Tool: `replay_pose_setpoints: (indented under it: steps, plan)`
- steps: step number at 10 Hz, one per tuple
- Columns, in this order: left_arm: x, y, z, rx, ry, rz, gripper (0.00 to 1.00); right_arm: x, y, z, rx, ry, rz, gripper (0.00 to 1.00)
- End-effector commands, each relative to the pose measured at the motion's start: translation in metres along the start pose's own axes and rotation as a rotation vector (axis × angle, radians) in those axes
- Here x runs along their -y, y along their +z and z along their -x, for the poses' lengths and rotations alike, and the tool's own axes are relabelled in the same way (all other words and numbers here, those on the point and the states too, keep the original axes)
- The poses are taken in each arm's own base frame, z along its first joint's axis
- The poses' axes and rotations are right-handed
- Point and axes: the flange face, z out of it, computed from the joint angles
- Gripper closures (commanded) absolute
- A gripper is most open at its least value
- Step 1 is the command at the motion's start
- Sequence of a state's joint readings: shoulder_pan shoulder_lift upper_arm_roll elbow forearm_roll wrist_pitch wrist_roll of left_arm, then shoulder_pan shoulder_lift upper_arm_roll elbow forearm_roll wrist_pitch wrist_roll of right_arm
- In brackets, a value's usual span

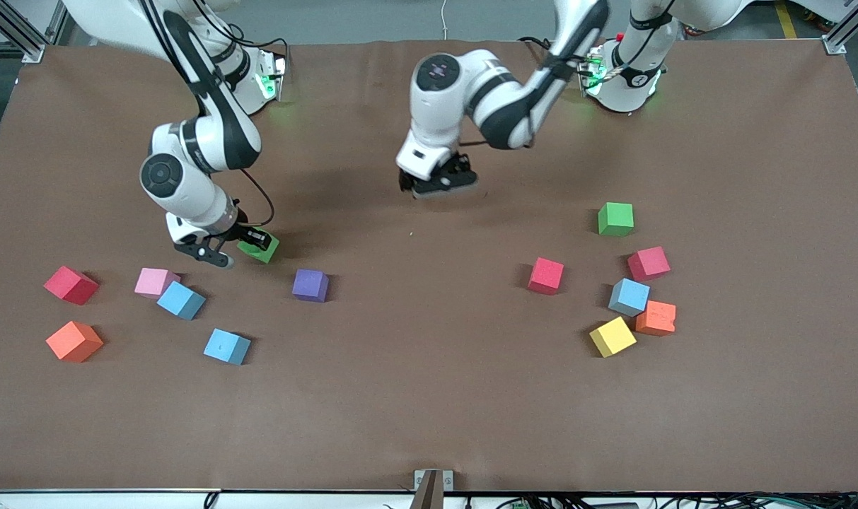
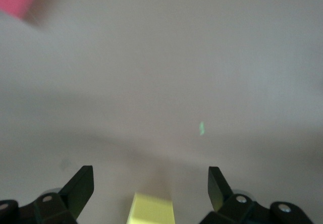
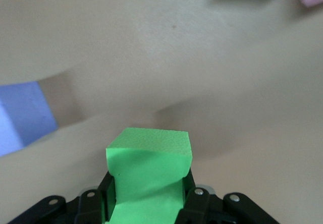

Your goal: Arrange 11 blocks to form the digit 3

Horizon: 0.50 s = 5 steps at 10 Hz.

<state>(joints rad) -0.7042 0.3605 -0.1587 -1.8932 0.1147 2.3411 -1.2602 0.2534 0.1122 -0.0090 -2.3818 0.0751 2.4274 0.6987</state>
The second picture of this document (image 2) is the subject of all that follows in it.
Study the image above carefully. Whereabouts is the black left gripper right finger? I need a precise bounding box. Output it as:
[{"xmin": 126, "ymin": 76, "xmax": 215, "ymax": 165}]
[{"xmin": 199, "ymin": 166, "xmax": 314, "ymax": 224}]

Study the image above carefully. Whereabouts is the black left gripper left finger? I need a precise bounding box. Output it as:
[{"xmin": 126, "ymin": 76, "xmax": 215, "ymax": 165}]
[{"xmin": 0, "ymin": 165, "xmax": 95, "ymax": 224}]

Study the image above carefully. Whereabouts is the yellow foam cube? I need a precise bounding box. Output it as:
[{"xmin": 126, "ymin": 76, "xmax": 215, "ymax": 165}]
[{"xmin": 127, "ymin": 192, "xmax": 176, "ymax": 224}]

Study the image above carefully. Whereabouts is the brown table cover sheet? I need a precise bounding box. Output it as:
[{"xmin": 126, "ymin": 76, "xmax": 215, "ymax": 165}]
[{"xmin": 0, "ymin": 0, "xmax": 323, "ymax": 224}]

